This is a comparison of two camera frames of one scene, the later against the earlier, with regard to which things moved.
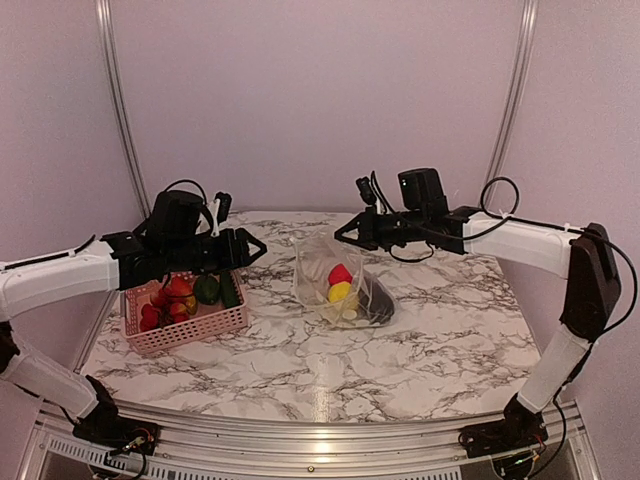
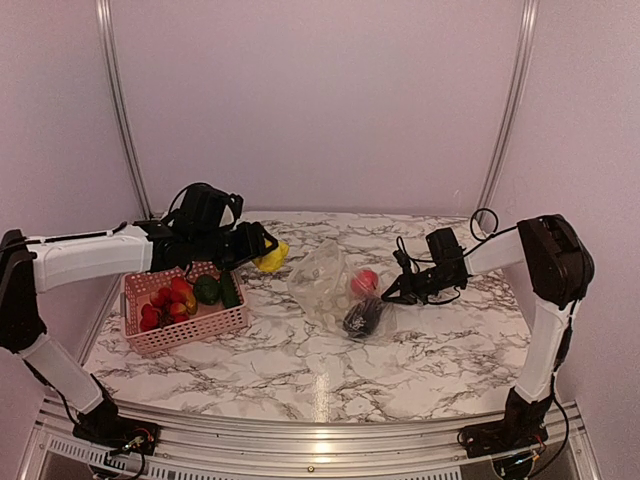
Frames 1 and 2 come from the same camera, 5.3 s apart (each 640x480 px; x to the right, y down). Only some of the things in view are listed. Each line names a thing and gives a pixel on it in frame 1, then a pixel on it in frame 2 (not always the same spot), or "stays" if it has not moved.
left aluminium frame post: [113, 76] stays
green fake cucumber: [229, 292] stays
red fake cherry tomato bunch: [167, 306] stays
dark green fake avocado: [207, 289] stays
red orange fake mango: [191, 304] stays
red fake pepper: [339, 273] → [365, 281]
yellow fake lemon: [339, 291] → [274, 259]
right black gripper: [369, 236] → [404, 298]
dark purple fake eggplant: [374, 302] → [361, 319]
